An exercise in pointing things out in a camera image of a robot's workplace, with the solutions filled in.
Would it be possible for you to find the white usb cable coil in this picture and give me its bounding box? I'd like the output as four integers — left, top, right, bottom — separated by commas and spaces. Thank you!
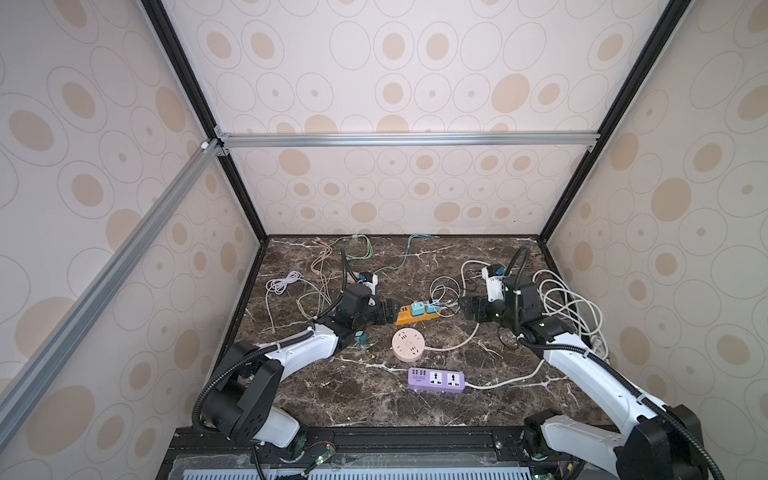
263, 269, 304, 334

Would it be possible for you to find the orange power strip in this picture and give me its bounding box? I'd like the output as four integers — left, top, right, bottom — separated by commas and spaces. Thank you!
395, 302, 440, 326

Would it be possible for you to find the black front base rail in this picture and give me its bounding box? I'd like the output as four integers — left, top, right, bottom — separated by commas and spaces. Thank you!
157, 426, 611, 479

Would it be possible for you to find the left aluminium rail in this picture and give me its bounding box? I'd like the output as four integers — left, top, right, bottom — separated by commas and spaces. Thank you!
1, 139, 223, 449

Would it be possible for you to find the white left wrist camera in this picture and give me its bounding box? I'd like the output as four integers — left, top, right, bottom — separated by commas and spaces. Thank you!
356, 271, 379, 295

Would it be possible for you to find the round pink power strip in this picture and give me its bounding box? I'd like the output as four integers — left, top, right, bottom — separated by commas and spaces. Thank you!
391, 328, 426, 363

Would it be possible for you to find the green cable bundle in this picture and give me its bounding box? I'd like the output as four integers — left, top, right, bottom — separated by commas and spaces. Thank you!
326, 233, 374, 263

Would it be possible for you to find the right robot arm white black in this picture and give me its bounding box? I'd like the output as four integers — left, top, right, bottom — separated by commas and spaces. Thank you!
460, 265, 724, 479

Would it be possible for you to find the back aluminium rail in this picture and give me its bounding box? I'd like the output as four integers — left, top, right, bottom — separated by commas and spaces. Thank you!
221, 131, 600, 148

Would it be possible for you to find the white power cord bundle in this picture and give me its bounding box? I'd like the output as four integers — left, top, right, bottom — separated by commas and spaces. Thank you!
422, 259, 610, 391

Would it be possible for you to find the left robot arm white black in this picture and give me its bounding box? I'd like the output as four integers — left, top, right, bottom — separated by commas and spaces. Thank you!
191, 283, 399, 450

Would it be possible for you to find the teal plug adapter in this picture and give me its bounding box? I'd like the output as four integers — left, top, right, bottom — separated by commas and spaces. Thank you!
410, 302, 425, 318
355, 331, 368, 347
425, 301, 441, 315

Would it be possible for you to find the purple power strip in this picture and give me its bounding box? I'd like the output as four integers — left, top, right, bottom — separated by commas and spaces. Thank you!
408, 368, 465, 393

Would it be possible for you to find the aluminium rail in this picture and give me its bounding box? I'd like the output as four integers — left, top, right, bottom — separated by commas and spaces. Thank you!
1, 139, 223, 449
221, 131, 600, 148

